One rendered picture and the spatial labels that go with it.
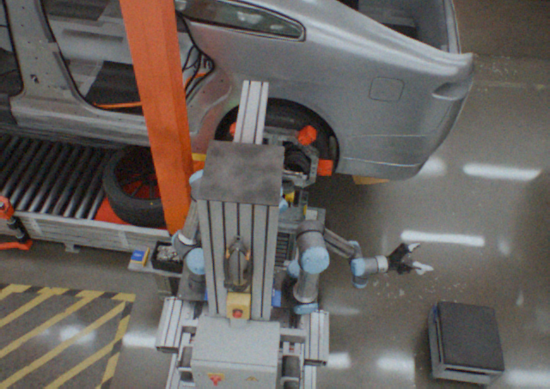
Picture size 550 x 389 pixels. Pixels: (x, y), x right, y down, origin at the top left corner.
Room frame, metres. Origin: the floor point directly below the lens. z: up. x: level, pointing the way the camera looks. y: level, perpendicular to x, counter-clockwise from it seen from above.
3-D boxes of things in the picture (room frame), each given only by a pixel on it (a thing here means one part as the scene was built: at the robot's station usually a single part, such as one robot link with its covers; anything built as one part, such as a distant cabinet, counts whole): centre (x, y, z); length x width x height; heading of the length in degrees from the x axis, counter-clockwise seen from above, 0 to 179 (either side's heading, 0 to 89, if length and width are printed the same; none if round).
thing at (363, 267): (1.22, -0.44, 1.21); 0.11 x 0.08 x 0.09; 103
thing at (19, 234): (1.90, 1.71, 0.30); 0.09 x 0.05 x 0.50; 85
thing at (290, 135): (2.15, 0.00, 0.85); 0.54 x 0.07 x 0.54; 85
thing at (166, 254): (1.61, 0.59, 0.51); 0.20 x 0.14 x 0.13; 83
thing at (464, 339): (1.34, -1.24, 0.17); 0.43 x 0.36 x 0.34; 177
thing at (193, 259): (1.30, 0.34, 0.98); 0.13 x 0.12 x 0.14; 38
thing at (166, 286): (1.61, 0.66, 0.21); 0.10 x 0.10 x 0.42; 85
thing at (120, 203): (2.29, 0.85, 0.39); 0.66 x 0.66 x 0.24
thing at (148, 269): (1.61, 0.63, 0.44); 0.43 x 0.17 x 0.03; 85
